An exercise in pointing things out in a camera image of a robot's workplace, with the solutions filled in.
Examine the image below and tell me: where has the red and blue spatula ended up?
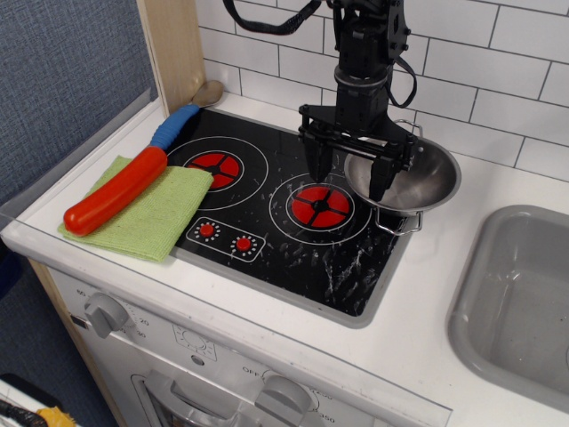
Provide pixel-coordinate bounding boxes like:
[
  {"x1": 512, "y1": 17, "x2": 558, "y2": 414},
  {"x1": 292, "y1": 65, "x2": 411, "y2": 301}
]
[{"x1": 63, "y1": 102, "x2": 200, "y2": 237}]

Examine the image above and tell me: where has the grey oven knob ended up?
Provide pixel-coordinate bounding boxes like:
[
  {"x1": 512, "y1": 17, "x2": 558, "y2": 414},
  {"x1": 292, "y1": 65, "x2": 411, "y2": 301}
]
[{"x1": 254, "y1": 375, "x2": 312, "y2": 425}]

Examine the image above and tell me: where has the small stainless steel pan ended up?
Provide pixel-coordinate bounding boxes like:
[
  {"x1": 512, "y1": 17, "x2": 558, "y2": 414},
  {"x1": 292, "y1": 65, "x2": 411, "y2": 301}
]
[{"x1": 344, "y1": 119, "x2": 461, "y2": 237}]

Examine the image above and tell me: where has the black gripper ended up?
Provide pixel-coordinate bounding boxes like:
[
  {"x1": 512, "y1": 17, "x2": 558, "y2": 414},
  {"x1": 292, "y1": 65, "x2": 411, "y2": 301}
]
[{"x1": 299, "y1": 75, "x2": 418, "y2": 201}]

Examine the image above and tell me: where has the black toy stove top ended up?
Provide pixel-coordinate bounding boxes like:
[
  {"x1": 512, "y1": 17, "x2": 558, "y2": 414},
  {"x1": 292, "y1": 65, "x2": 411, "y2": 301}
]
[{"x1": 168, "y1": 109, "x2": 406, "y2": 328}]

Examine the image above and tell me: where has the grey timer knob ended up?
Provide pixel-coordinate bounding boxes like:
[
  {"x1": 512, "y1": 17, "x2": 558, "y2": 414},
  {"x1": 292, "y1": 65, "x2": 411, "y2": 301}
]
[{"x1": 84, "y1": 293, "x2": 129, "y2": 338}]

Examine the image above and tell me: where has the green cloth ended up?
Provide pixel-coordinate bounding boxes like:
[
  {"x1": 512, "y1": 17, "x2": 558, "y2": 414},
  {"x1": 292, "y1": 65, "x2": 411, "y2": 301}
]
[{"x1": 58, "y1": 166, "x2": 213, "y2": 262}]

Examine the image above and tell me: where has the grey sink basin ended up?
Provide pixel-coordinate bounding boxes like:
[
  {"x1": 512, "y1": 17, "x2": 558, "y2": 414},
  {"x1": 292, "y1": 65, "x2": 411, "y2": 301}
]
[{"x1": 448, "y1": 205, "x2": 568, "y2": 412}]

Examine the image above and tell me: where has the white toy oven front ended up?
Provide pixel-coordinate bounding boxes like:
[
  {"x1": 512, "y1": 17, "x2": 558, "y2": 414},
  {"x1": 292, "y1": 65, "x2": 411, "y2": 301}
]
[{"x1": 52, "y1": 271, "x2": 451, "y2": 426}]

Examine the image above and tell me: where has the beige wooden post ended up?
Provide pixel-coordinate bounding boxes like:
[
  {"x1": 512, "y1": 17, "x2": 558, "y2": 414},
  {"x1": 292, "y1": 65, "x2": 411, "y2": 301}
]
[{"x1": 136, "y1": 0, "x2": 206, "y2": 117}]

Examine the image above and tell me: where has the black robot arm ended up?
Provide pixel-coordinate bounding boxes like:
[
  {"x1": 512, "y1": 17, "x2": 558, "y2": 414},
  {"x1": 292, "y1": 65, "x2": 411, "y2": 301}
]
[{"x1": 299, "y1": 1, "x2": 418, "y2": 201}]

